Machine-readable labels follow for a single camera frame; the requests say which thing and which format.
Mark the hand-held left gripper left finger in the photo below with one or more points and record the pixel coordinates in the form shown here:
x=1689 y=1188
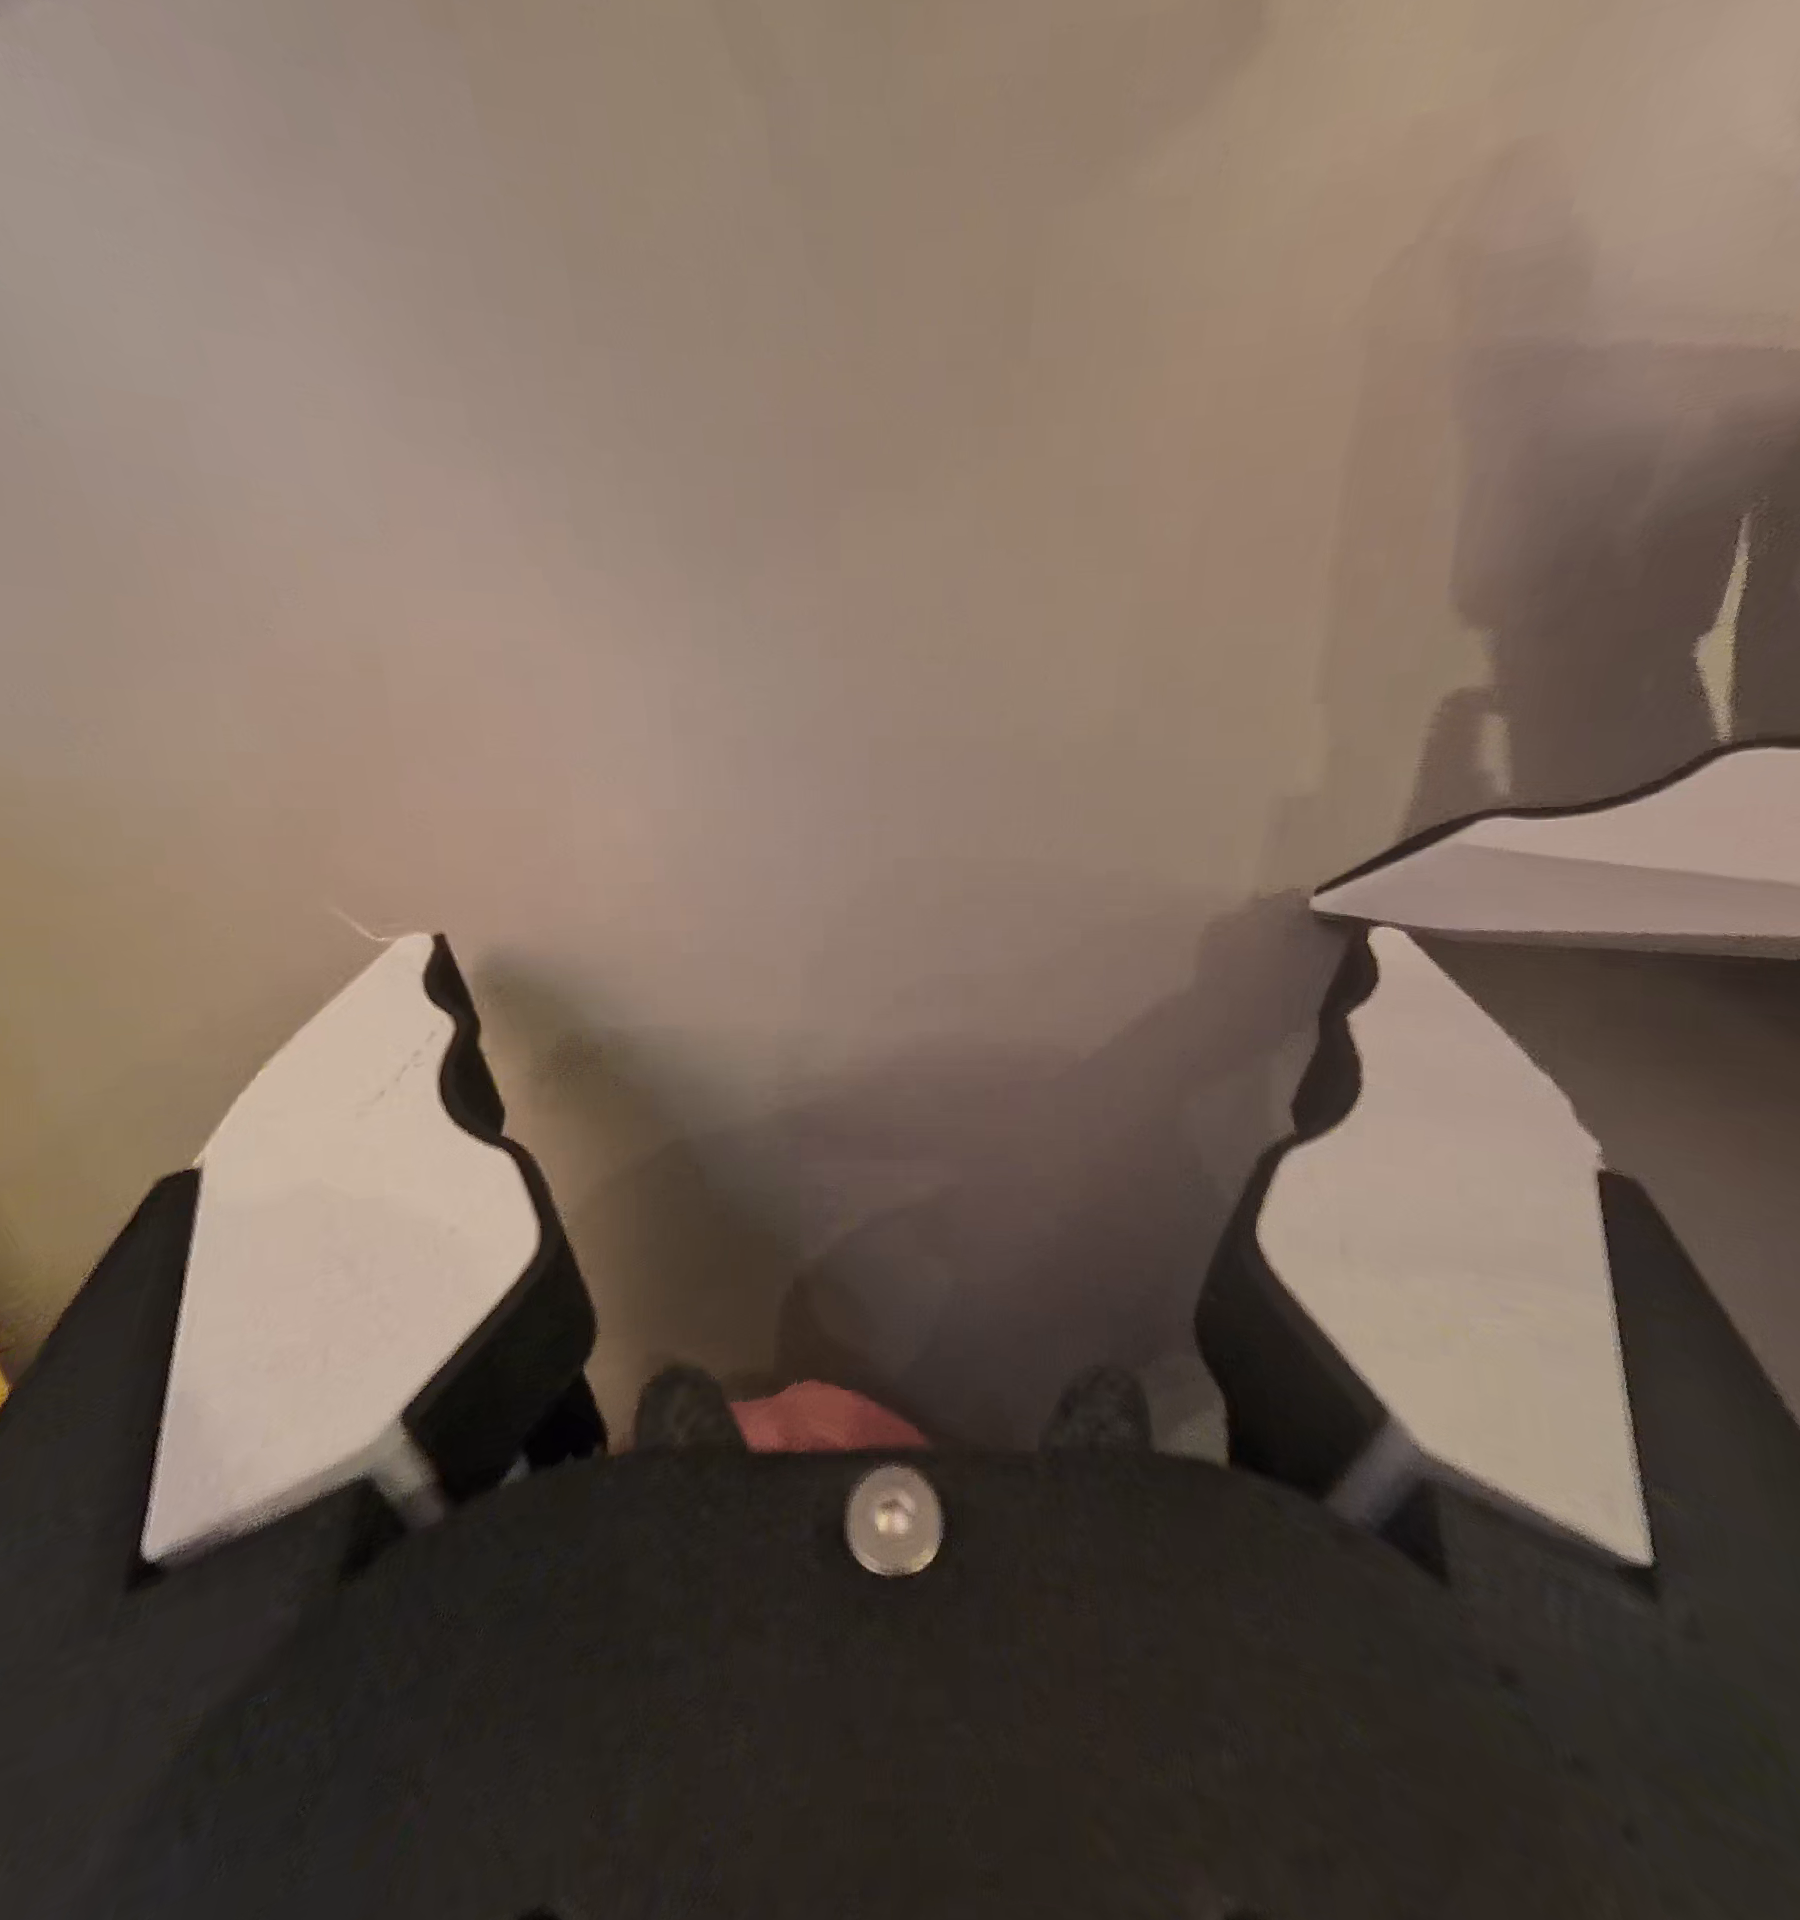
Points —
x=331 y=1275

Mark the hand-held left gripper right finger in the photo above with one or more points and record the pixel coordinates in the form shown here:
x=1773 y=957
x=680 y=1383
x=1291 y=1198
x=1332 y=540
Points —
x=1471 y=1291

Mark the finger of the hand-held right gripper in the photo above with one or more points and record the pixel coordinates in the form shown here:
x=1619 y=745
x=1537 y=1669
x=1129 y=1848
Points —
x=1666 y=872

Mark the person's left hand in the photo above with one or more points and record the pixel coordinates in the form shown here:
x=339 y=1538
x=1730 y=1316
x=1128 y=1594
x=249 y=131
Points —
x=818 y=1418

